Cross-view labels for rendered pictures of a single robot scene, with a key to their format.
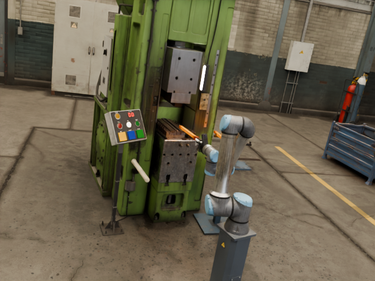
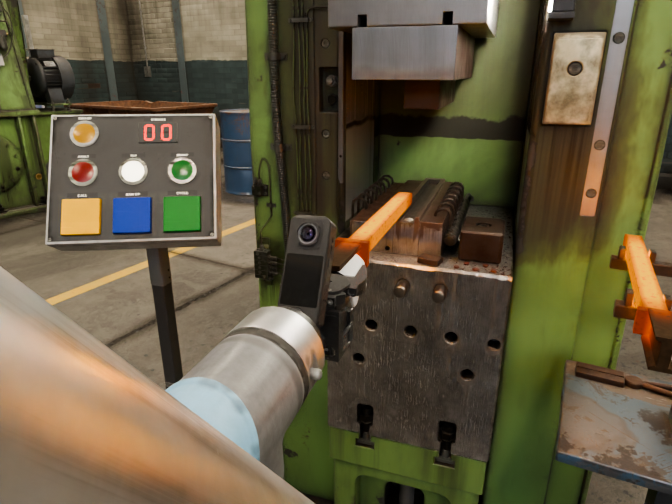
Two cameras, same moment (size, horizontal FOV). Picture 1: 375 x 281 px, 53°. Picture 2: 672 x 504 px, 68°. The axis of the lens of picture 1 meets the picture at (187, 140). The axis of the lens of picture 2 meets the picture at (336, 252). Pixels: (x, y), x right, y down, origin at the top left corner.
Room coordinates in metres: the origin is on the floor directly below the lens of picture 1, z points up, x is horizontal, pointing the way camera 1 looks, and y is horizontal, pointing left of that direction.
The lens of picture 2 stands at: (2.71, -0.50, 1.28)
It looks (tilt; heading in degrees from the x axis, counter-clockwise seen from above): 20 degrees down; 45
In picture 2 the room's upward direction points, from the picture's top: straight up
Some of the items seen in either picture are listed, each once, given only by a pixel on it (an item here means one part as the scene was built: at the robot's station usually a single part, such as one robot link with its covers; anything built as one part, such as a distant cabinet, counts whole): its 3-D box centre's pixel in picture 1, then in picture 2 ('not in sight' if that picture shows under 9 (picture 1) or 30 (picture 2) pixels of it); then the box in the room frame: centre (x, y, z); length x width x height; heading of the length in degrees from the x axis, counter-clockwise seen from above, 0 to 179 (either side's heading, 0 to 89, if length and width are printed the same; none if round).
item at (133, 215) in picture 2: (131, 135); (132, 215); (3.11, 0.49, 1.01); 0.07 x 0.05 x 0.07; 141
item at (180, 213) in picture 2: (139, 134); (182, 214); (3.18, 0.43, 1.01); 0.07 x 0.05 x 0.07; 141
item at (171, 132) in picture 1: (168, 127); (412, 210); (3.70, 0.22, 0.96); 0.42 x 0.20 x 0.09; 26
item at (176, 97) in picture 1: (173, 93); (420, 56); (3.70, 0.22, 1.32); 0.42 x 0.20 x 0.10; 26
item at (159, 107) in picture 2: not in sight; (144, 133); (5.99, 6.80, 0.42); 1.89 x 1.20 x 0.85; 106
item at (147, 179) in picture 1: (140, 170); not in sight; (3.28, 0.39, 0.62); 0.44 x 0.05 x 0.05; 26
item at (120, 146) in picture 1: (117, 178); (173, 374); (3.19, 0.59, 0.54); 0.04 x 0.04 x 1.08; 26
